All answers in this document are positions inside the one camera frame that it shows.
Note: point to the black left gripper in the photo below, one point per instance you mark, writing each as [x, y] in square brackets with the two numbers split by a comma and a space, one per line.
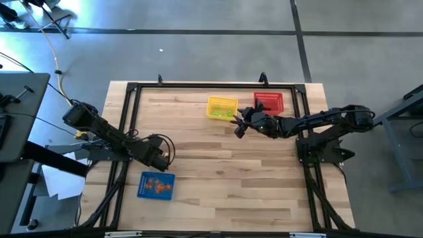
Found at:
[153, 155]

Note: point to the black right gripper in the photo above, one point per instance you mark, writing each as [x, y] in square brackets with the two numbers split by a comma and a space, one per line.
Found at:
[262, 125]

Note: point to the green plastic spider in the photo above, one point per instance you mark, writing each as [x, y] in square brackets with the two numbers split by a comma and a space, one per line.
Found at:
[218, 107]
[230, 111]
[226, 114]
[216, 113]

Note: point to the orange plastic spider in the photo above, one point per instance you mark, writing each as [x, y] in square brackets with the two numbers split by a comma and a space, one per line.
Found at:
[168, 187]
[160, 189]
[157, 182]
[149, 185]

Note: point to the blue plastic basket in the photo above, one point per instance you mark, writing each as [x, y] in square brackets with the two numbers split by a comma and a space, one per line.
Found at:
[143, 195]

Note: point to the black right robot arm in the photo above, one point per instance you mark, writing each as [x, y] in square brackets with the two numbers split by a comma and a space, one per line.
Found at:
[317, 122]

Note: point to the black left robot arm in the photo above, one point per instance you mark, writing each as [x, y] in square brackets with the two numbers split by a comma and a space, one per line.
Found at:
[99, 129]

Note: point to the red plastic basket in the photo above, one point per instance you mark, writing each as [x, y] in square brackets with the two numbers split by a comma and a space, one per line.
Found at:
[276, 99]

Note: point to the yellow plastic basket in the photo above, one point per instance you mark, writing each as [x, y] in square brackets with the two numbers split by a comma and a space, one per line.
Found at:
[211, 100]

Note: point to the white label strip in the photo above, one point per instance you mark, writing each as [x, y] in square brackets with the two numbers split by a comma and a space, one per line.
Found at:
[122, 234]
[307, 235]

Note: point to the white paper sheets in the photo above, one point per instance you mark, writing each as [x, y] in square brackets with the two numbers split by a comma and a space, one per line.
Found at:
[62, 185]

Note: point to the black desk beam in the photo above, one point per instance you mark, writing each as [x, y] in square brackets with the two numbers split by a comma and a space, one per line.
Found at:
[53, 158]

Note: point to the black caster wheel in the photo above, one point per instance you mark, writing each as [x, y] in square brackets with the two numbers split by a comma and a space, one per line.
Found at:
[32, 224]

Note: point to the dark grey desk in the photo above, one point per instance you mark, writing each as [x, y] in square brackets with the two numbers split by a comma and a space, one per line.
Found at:
[13, 198]

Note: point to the black desk clamp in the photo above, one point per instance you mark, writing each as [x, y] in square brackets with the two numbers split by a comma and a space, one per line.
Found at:
[10, 99]

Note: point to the black tripod stand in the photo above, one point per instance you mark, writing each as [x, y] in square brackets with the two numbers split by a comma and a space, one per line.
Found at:
[54, 21]

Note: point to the person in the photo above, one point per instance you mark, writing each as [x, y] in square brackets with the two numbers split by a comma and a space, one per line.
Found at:
[8, 13]

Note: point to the large black frame clamp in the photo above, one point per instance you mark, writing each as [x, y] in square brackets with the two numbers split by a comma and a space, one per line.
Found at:
[263, 78]

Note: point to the small black frame clamp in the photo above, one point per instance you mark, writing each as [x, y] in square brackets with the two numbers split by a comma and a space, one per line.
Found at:
[160, 79]

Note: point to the blue-grey table frame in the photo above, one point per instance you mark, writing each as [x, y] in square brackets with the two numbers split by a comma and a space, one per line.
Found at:
[395, 148]

